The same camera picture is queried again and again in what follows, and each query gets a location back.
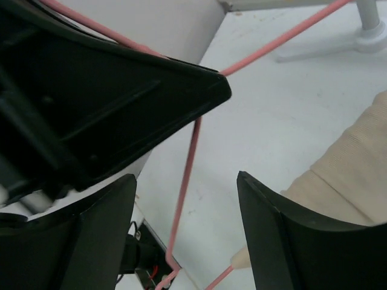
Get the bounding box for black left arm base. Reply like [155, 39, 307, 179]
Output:
[116, 221, 172, 289]

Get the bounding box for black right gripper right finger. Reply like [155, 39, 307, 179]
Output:
[236, 172, 386, 290]

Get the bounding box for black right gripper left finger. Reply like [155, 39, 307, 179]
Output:
[1, 175, 137, 289]

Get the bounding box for white clothes rack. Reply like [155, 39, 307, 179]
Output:
[275, 1, 386, 62]

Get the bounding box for pink wire hanger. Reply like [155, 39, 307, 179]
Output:
[42, 1, 348, 289]

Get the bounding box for beige trousers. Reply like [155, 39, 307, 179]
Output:
[231, 92, 386, 269]

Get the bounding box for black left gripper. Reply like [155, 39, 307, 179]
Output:
[1, 1, 232, 203]

